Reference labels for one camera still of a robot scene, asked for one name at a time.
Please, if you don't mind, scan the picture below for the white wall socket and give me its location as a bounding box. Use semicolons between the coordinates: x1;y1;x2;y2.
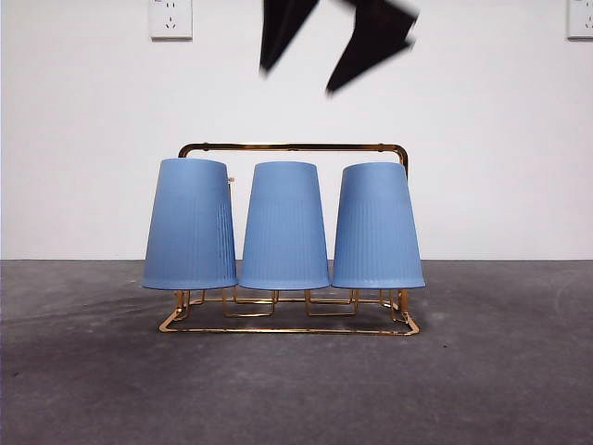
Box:
565;0;593;41
148;0;194;42

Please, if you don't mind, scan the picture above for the blue ribbed plastic cup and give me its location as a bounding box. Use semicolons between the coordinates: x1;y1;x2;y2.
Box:
238;160;332;291
331;161;425;290
141;157;239;293

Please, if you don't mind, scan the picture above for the gold wire cup holder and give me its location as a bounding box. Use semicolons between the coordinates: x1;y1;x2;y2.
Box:
156;142;420;337

